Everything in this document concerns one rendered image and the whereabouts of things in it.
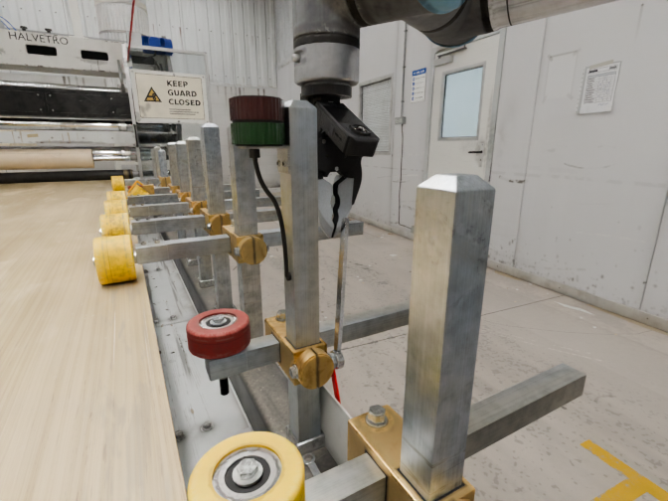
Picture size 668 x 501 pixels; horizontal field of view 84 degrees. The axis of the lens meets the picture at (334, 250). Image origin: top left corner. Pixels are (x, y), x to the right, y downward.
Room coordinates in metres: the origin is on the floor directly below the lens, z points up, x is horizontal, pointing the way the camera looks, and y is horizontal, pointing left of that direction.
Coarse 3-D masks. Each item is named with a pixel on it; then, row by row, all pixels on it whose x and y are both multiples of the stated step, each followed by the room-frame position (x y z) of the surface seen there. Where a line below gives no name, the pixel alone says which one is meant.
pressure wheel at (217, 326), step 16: (192, 320) 0.45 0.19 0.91; (208, 320) 0.45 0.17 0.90; (224, 320) 0.45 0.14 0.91; (240, 320) 0.45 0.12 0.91; (192, 336) 0.41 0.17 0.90; (208, 336) 0.41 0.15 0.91; (224, 336) 0.41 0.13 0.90; (240, 336) 0.43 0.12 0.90; (192, 352) 0.42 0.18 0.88; (208, 352) 0.41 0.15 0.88; (224, 352) 0.41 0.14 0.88; (224, 384) 0.44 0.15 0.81
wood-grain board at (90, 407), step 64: (0, 192) 1.90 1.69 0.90; (64, 192) 1.90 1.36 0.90; (0, 256) 0.76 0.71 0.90; (64, 256) 0.76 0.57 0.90; (0, 320) 0.46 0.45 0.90; (64, 320) 0.46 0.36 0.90; (128, 320) 0.46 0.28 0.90; (0, 384) 0.32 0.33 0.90; (64, 384) 0.32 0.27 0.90; (128, 384) 0.32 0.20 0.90; (0, 448) 0.24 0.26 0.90; (64, 448) 0.24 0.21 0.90; (128, 448) 0.24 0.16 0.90
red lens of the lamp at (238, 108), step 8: (240, 96) 0.41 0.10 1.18; (248, 96) 0.41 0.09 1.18; (256, 96) 0.41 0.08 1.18; (264, 96) 0.41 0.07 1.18; (232, 104) 0.42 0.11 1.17; (240, 104) 0.41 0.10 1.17; (248, 104) 0.41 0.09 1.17; (256, 104) 0.41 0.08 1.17; (264, 104) 0.41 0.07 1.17; (272, 104) 0.42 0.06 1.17; (280, 104) 0.43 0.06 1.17; (232, 112) 0.42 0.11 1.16; (240, 112) 0.41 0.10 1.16; (248, 112) 0.41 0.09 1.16; (256, 112) 0.41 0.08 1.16; (264, 112) 0.41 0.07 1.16; (272, 112) 0.42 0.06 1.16; (280, 112) 0.43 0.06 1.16
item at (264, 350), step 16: (400, 304) 0.60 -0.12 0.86; (352, 320) 0.54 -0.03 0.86; (368, 320) 0.54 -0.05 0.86; (384, 320) 0.56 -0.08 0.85; (400, 320) 0.58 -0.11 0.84; (272, 336) 0.49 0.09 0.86; (320, 336) 0.50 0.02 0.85; (352, 336) 0.53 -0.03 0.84; (240, 352) 0.45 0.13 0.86; (256, 352) 0.46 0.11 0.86; (272, 352) 0.47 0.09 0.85; (208, 368) 0.43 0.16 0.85; (224, 368) 0.43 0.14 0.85; (240, 368) 0.44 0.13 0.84
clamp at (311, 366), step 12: (264, 324) 0.53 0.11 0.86; (276, 324) 0.51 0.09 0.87; (276, 336) 0.48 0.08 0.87; (288, 348) 0.44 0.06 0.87; (300, 348) 0.44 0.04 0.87; (312, 348) 0.44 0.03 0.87; (324, 348) 0.45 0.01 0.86; (288, 360) 0.44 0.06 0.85; (300, 360) 0.42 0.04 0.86; (312, 360) 0.42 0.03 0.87; (324, 360) 0.43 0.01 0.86; (288, 372) 0.44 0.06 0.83; (300, 372) 0.41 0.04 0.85; (312, 372) 0.42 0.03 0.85; (324, 372) 0.43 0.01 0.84; (312, 384) 0.42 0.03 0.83; (324, 384) 0.43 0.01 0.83
